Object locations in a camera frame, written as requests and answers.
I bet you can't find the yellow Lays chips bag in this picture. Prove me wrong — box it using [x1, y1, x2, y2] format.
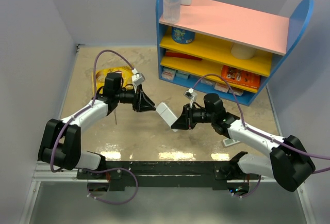
[92, 66, 134, 98]

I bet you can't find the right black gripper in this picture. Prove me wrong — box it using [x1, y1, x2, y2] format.
[171, 104, 215, 131]

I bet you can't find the blue printed can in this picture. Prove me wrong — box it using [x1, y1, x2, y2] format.
[172, 27, 195, 44]

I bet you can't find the tissue pack centre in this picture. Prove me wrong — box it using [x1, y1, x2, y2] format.
[201, 78, 216, 86]

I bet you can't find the orange snack package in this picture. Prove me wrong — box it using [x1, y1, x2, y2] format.
[221, 66, 260, 89]

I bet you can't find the tissue pack far left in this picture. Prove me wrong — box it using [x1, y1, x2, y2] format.
[161, 67, 176, 81]

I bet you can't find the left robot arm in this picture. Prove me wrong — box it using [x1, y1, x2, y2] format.
[38, 70, 156, 179]

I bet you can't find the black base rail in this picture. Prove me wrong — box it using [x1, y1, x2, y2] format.
[77, 161, 258, 195]

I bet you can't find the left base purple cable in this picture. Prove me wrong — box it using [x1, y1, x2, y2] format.
[87, 167, 141, 206]

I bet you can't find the blue wooden shelf unit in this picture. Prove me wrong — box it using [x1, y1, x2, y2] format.
[155, 0, 314, 106]

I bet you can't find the slim white remote control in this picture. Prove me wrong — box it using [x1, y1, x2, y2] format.
[223, 138, 240, 147]

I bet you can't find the tissue pack far right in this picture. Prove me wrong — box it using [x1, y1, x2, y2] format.
[228, 87, 244, 96]

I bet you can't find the teal tissue pack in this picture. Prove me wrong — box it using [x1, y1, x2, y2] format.
[176, 71, 190, 79]

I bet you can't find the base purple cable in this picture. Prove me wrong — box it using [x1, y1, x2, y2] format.
[87, 167, 141, 206]
[230, 174, 260, 199]

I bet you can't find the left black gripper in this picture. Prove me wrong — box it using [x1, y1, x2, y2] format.
[115, 83, 156, 113]

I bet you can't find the red flat box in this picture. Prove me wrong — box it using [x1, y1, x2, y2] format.
[165, 50, 202, 61]

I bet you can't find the tissue pack red label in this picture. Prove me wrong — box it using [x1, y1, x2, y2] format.
[214, 82, 229, 93]

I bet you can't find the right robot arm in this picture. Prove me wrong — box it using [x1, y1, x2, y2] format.
[171, 93, 316, 192]

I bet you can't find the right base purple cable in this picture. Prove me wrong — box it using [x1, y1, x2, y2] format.
[230, 174, 260, 199]

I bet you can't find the wide white remote control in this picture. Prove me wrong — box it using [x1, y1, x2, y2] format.
[156, 102, 178, 132]

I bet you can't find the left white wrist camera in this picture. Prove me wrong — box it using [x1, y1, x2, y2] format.
[131, 68, 145, 86]

